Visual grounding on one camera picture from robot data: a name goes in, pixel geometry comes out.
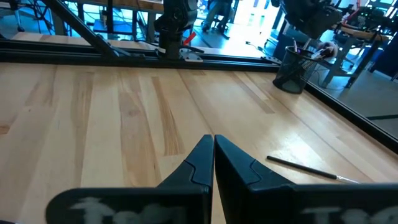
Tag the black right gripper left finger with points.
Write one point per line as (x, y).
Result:
(186, 202)

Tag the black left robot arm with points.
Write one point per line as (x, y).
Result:
(174, 28)

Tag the person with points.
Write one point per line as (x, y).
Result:
(217, 12)

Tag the wooden workbench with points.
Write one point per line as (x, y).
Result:
(124, 4)

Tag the thin black makeup brush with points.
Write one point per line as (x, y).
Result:
(304, 168)

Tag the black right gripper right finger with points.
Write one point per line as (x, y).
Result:
(248, 199)

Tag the black makeup brush silver ferrule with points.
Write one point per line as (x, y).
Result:
(307, 44)
(294, 45)

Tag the fluffy grey powder brush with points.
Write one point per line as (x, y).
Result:
(328, 49)

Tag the black mesh cup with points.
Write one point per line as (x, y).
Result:
(293, 74)

